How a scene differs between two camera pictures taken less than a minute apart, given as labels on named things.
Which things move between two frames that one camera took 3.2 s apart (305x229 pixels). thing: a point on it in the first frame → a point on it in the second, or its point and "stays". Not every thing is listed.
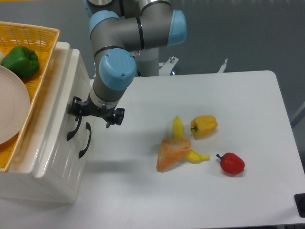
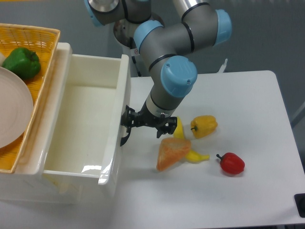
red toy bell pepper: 231,163 stays
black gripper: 89,109 → 145,116
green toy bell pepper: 25,62 stays
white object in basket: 2,56 stays
